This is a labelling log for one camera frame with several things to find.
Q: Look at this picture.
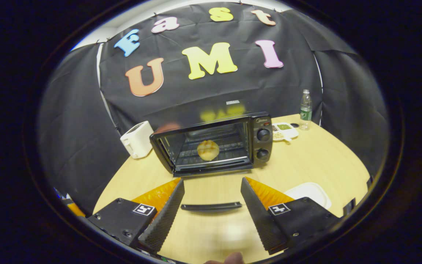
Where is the black flat bracket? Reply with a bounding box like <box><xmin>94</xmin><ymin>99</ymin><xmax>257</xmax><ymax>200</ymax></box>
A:
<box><xmin>342</xmin><ymin>198</ymin><xmax>356</xmax><ymax>217</ymax></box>

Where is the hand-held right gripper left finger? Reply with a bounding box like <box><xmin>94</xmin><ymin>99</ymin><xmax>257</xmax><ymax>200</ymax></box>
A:
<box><xmin>86</xmin><ymin>178</ymin><xmax>185</xmax><ymax>254</ymax></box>

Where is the clear plastic water bottle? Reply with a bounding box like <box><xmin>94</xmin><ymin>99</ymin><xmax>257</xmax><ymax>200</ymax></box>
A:
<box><xmin>299</xmin><ymin>89</ymin><xmax>313</xmax><ymax>131</ymax></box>

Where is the white divided dish with grains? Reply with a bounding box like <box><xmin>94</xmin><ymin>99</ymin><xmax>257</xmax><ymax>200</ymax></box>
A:
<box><xmin>271</xmin><ymin>122</ymin><xmax>300</xmax><ymax>143</ymax></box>

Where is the black electric oven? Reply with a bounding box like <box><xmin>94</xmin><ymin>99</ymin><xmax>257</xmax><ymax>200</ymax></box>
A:
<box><xmin>149</xmin><ymin>111</ymin><xmax>273</xmax><ymax>212</ymax></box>

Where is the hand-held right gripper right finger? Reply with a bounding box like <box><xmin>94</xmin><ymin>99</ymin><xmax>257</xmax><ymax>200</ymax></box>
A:
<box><xmin>240</xmin><ymin>177</ymin><xmax>342</xmax><ymax>256</ymax></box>

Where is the white square plate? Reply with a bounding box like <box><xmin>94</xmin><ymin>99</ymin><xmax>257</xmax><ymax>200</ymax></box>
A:
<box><xmin>284</xmin><ymin>182</ymin><xmax>332</xmax><ymax>210</ymax></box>

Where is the white toaster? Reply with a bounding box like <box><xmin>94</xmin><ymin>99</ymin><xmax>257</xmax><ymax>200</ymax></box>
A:
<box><xmin>120</xmin><ymin>121</ymin><xmax>154</xmax><ymax>160</ymax></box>

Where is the round bread bun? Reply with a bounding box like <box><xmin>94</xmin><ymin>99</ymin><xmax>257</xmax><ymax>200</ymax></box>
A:
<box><xmin>196</xmin><ymin>139</ymin><xmax>220</xmax><ymax>161</ymax></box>

